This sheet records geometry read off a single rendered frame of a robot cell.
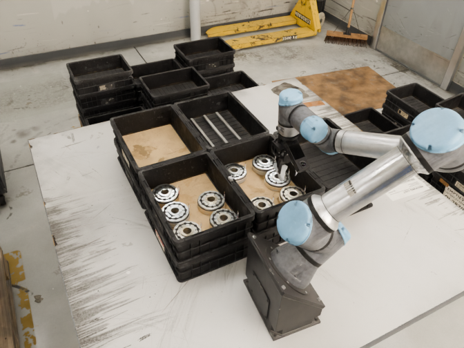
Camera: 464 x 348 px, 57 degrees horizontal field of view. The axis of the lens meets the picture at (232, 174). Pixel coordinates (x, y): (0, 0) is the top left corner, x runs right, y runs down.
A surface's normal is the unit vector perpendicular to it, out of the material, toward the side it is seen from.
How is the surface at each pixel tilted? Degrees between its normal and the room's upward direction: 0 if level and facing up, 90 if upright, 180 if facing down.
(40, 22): 90
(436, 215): 0
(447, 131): 39
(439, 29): 90
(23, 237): 0
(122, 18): 90
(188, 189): 0
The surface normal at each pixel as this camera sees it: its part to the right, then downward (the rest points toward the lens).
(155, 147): 0.03, -0.76
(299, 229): -0.69, -0.24
